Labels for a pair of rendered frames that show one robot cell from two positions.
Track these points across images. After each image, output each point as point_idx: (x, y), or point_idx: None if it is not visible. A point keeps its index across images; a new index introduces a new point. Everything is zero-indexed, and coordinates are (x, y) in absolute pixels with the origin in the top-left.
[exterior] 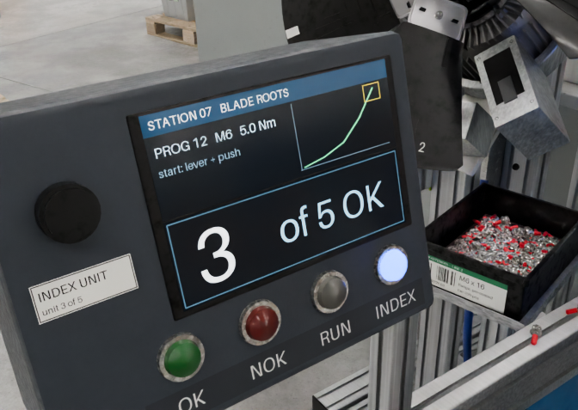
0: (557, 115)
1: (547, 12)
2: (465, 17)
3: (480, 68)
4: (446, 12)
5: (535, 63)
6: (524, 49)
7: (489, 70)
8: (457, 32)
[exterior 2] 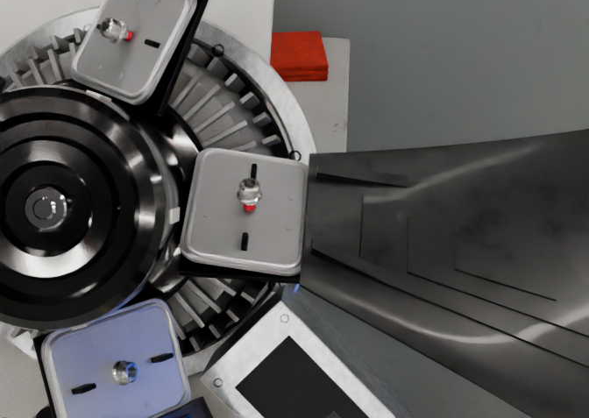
0: (391, 389)
1: (535, 379)
2: (173, 326)
3: (237, 407)
4: (132, 347)
5: (294, 294)
6: (293, 302)
7: (269, 409)
8: (177, 379)
